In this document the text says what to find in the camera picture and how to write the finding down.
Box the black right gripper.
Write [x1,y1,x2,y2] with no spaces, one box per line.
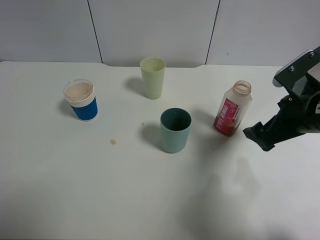
[243,91,320,152]

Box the clear bottle red label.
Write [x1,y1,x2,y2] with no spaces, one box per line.
[213,80,253,137]

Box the teal plastic cup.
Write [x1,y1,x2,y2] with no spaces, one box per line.
[160,107,192,154]

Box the pale yellow plastic cup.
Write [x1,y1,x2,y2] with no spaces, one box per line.
[140,57,166,100]

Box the blue sleeved clear cup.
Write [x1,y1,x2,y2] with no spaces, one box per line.
[63,79,98,122]

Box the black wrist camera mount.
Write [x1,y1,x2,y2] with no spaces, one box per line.
[272,47,320,97]

